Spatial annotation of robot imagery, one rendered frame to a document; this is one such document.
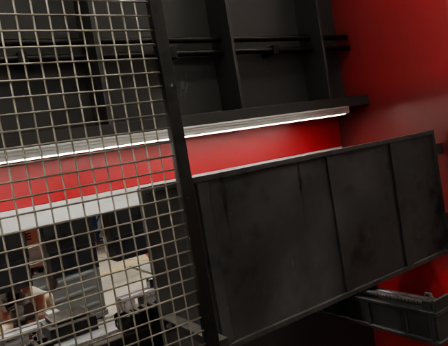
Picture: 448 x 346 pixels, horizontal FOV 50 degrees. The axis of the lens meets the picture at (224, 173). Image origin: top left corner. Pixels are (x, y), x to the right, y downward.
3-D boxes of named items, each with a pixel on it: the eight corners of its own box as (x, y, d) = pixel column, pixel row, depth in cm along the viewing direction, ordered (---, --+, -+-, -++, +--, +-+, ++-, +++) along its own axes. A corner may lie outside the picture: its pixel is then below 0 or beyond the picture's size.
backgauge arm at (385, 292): (306, 299, 195) (300, 266, 194) (455, 337, 141) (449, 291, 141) (290, 305, 191) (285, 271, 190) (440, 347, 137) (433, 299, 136)
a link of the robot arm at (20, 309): (17, 289, 188) (-4, 299, 182) (31, 283, 181) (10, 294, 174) (30, 316, 189) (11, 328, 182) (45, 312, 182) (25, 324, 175)
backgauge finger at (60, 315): (71, 309, 148) (68, 294, 148) (99, 329, 126) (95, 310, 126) (30, 323, 141) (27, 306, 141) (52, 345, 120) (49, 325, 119)
